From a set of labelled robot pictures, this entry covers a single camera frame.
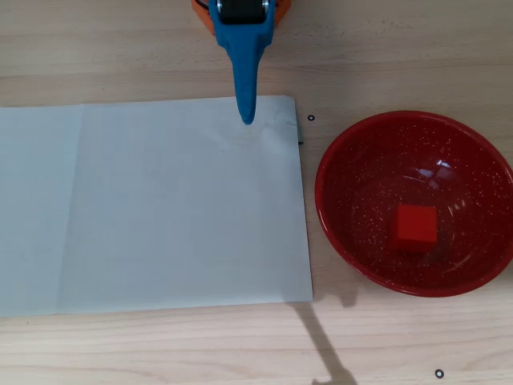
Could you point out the blue gripper black motor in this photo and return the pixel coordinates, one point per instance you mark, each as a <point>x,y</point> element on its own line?
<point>240,30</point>

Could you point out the red cube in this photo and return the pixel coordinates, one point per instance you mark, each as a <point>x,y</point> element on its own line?
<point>414,228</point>

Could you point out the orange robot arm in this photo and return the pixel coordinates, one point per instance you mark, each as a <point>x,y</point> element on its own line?
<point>283,8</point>

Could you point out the red speckled bowl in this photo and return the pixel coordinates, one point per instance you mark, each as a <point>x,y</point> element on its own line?
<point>360,200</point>

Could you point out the grey tape piece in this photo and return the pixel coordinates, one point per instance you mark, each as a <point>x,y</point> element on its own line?
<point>300,138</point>

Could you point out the white paper sheet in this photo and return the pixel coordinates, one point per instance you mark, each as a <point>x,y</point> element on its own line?
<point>180,208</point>

